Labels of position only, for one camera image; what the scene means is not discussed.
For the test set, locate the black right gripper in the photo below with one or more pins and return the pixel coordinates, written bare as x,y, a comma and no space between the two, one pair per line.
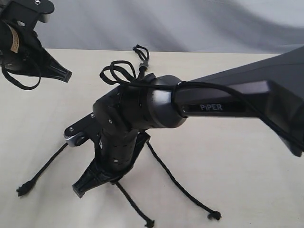
115,158

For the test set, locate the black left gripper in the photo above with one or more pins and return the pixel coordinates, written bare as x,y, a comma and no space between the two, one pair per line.
21,53

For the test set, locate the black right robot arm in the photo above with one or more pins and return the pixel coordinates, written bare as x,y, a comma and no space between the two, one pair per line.
271,90

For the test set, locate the clear tape piece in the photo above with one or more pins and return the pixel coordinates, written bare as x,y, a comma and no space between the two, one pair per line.
143,66

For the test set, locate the white backdrop cloth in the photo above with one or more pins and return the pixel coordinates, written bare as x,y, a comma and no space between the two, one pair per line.
225,26

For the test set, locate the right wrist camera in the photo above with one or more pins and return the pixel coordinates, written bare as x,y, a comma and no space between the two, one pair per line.
87,128

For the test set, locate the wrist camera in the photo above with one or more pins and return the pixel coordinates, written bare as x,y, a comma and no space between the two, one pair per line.
87,128
29,12

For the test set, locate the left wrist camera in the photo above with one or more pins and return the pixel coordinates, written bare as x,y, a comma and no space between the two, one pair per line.
29,12

